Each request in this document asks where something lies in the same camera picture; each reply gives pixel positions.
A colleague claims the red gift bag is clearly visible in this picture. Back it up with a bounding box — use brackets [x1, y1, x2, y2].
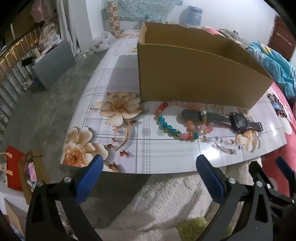
[6, 145, 25, 192]

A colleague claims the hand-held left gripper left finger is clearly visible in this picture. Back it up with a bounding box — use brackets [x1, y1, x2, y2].
[25, 154, 104, 241]

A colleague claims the white curtain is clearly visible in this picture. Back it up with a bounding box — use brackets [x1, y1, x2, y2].
[57, 0, 80, 56]

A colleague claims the brown wooden door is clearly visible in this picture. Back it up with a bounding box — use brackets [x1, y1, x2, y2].
[267, 15, 296, 62]

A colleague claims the patchwork patterned cloth strip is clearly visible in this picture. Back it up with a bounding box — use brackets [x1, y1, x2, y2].
[107, 2, 121, 36]

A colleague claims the blue patterned blanket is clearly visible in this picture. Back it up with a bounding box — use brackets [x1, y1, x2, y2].
[248, 41, 296, 98]

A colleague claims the small brown cardboard box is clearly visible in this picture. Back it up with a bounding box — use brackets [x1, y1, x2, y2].
[18, 149, 50, 204]

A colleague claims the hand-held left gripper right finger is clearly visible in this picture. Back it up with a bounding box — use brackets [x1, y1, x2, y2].
[196, 154, 274, 241]

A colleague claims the pink floral bedsheet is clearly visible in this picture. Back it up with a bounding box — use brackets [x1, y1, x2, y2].
[201, 26, 296, 193]

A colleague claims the grey crumpled cloth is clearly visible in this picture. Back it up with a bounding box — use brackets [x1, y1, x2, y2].
[217, 29, 249, 48]

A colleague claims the white fluffy cloth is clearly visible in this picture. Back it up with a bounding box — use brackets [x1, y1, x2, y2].
[111, 160, 264, 241]

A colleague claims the pink hanging garment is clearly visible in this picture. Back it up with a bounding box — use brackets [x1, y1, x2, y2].
[30, 0, 47, 22]

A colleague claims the colourful bead bracelet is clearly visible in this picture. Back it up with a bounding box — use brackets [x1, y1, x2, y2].
[154, 100, 214, 141]

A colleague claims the black smartwatch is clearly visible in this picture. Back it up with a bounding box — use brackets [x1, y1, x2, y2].
[181, 109, 264, 132]

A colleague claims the teal patterned wall cloth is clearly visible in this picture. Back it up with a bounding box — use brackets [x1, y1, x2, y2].
[102, 0, 183, 20]

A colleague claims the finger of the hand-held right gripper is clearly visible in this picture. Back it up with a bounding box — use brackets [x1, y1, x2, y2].
[276, 156, 296, 186]
[248, 160, 296, 209]

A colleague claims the blue water jug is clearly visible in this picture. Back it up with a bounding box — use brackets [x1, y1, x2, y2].
[179, 5, 203, 28]

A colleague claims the green fluffy cloth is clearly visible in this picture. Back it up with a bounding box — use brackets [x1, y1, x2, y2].
[177, 217, 232, 237]

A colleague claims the white plastic bag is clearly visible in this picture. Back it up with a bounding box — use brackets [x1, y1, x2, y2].
[91, 31, 116, 52]

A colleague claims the metal folding gate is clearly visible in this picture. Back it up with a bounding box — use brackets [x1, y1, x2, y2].
[0, 23, 44, 121]

